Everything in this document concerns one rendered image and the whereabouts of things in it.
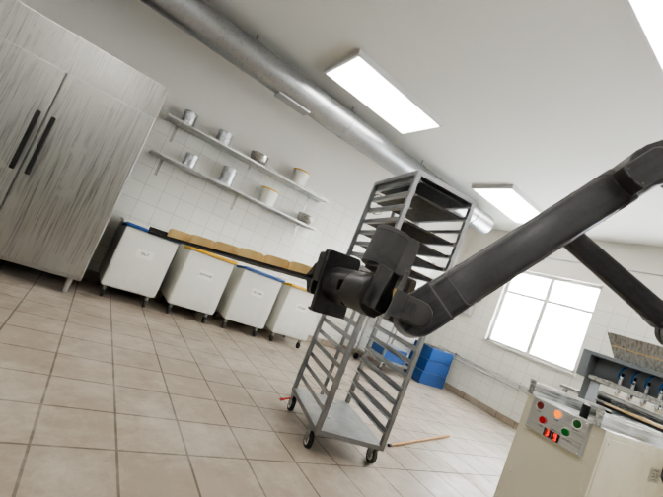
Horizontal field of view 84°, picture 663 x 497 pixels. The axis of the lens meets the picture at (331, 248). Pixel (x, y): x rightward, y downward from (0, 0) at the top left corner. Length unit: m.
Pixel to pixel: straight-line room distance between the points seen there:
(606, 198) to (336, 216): 5.08
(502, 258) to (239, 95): 4.72
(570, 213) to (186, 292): 3.95
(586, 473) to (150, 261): 3.71
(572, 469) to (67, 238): 3.74
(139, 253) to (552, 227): 3.84
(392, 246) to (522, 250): 0.18
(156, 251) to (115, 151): 1.03
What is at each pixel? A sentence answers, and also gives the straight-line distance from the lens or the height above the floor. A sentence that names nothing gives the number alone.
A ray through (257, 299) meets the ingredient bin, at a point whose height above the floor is 0.45.
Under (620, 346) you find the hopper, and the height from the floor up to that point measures 1.26.
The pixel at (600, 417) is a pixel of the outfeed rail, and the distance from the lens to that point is 1.94.
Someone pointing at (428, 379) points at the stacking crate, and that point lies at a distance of 6.58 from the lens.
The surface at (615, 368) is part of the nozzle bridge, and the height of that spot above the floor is 1.13.
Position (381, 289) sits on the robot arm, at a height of 0.99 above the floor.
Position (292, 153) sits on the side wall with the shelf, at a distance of 5.25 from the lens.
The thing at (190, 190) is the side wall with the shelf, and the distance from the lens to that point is 4.81.
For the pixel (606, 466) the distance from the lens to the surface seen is 2.06.
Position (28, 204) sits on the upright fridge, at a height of 0.63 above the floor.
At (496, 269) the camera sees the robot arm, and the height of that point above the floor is 1.07.
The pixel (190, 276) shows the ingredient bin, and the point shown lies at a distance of 4.23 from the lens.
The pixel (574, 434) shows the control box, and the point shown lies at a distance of 1.98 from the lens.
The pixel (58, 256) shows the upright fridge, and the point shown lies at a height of 0.30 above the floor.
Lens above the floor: 0.97
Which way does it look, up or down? 5 degrees up
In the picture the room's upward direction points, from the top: 22 degrees clockwise
